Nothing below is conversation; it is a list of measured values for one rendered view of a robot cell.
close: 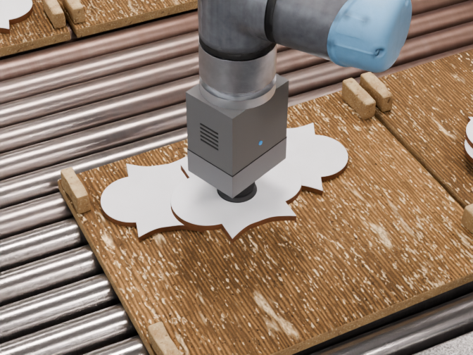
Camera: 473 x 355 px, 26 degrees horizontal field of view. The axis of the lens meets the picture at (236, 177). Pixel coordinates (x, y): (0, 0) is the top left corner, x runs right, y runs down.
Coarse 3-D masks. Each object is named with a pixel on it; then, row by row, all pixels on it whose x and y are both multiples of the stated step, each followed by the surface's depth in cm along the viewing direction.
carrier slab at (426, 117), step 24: (408, 72) 140; (432, 72) 140; (456, 72) 140; (408, 96) 136; (432, 96) 136; (456, 96) 136; (384, 120) 133; (408, 120) 132; (432, 120) 132; (456, 120) 132; (408, 144) 129; (432, 144) 129; (456, 144) 129; (432, 168) 125; (456, 168) 125; (456, 192) 122
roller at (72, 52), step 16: (176, 16) 153; (192, 16) 153; (112, 32) 150; (128, 32) 150; (144, 32) 151; (160, 32) 151; (176, 32) 152; (48, 48) 148; (64, 48) 147; (80, 48) 148; (96, 48) 148; (112, 48) 149; (128, 48) 150; (0, 64) 144; (16, 64) 145; (32, 64) 145; (48, 64) 146; (64, 64) 147; (0, 80) 144
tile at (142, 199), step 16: (128, 176) 123; (144, 176) 123; (160, 176) 123; (176, 176) 123; (112, 192) 121; (128, 192) 121; (144, 192) 121; (160, 192) 121; (112, 208) 119; (128, 208) 119; (144, 208) 119; (160, 208) 119; (128, 224) 117; (144, 224) 117; (160, 224) 117; (176, 224) 117
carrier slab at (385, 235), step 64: (320, 128) 131; (384, 128) 131; (64, 192) 122; (384, 192) 122; (128, 256) 114; (192, 256) 114; (256, 256) 114; (320, 256) 114; (384, 256) 114; (448, 256) 114; (192, 320) 107; (256, 320) 107; (320, 320) 107
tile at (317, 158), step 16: (288, 128) 130; (304, 128) 130; (288, 144) 127; (304, 144) 127; (320, 144) 127; (336, 144) 127; (288, 160) 125; (304, 160) 125; (320, 160) 125; (336, 160) 125; (304, 176) 123; (320, 176) 123; (336, 176) 124; (320, 192) 122
